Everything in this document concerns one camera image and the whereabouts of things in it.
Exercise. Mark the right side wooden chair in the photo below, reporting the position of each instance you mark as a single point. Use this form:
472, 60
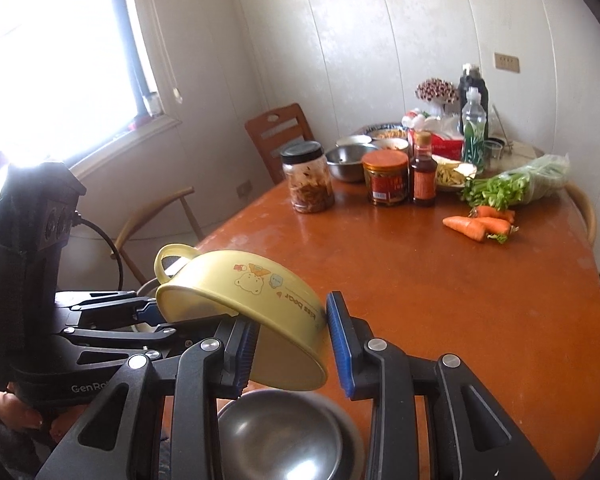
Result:
586, 209

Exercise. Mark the red snack package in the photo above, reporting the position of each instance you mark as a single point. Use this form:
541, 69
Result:
448, 148

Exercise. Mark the clear jar black lid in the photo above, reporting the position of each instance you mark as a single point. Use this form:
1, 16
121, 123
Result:
306, 172

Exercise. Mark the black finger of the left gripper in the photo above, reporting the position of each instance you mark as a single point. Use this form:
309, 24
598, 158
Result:
116, 308
169, 339

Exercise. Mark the clear bottle green contents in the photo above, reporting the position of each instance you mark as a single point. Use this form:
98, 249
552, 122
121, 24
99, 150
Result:
474, 129

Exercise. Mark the orange carrot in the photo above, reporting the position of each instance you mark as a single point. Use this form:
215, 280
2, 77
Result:
469, 227
499, 224

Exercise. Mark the plate of yellow food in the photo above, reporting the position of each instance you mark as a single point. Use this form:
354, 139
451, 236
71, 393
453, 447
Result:
452, 175

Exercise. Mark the patterned ceramic dish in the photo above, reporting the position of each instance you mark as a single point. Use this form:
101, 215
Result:
385, 131

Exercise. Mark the small clear glass cup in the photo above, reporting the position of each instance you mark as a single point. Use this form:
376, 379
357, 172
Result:
493, 151

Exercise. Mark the wall power socket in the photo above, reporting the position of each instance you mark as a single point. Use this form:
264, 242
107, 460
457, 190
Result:
506, 62

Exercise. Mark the small stainless steel bowl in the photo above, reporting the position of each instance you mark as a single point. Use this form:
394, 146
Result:
277, 434

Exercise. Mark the back orange carrot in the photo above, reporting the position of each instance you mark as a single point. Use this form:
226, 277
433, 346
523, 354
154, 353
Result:
499, 224

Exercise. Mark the brown sauce bottle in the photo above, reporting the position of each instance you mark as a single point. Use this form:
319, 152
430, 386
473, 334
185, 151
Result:
423, 171

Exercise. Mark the orange-lidded chili jar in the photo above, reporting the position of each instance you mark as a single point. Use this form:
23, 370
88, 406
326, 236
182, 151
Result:
385, 173

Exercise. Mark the dried flower bouquet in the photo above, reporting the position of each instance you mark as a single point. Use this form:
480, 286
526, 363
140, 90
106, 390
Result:
436, 90

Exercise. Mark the black thermos bottle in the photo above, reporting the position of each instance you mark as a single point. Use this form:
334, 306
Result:
472, 78

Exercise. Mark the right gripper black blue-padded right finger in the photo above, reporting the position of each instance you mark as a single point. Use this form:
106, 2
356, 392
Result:
470, 435

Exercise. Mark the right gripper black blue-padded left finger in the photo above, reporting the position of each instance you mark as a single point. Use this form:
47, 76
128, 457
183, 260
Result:
118, 436

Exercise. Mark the red-brown slatted wooden chair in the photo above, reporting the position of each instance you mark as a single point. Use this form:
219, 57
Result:
273, 130

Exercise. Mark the bagged green celery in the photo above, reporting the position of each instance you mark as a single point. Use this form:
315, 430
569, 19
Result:
520, 186

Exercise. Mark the front orange carrot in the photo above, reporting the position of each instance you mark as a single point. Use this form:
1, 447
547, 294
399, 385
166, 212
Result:
469, 227

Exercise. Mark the low wall socket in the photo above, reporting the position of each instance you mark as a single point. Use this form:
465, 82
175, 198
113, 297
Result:
244, 189

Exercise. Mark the background stainless steel bowl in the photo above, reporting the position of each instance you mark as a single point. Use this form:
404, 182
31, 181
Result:
345, 162

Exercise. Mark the yellow handled enamel bowl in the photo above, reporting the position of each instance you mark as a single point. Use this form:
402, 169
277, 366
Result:
291, 347

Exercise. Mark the person's left hand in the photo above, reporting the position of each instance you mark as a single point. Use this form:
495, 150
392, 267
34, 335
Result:
17, 416

